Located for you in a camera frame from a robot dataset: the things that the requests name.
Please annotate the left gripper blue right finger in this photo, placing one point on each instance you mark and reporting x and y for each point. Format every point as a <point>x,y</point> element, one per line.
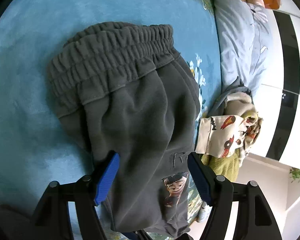
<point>255,219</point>

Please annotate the dark grey sweatpants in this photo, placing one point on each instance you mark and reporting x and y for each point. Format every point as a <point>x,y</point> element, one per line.
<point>124,88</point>

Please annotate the olive green knit sweater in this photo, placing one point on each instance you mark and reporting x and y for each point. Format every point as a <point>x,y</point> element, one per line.
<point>227,167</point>

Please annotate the green potted plant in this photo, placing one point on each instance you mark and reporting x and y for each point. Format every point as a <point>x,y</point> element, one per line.
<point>294,174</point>

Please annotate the teal floral bed blanket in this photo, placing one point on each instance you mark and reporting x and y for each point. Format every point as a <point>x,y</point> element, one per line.
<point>34,146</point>

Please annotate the beige cartoon print garment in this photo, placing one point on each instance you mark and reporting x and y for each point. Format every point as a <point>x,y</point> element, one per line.
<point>237,128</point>

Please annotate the white black wardrobe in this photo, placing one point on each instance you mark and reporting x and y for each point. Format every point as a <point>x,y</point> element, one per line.
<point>278,96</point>

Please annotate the light blue floral quilt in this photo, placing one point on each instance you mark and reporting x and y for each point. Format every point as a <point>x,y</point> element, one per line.
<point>245,39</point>

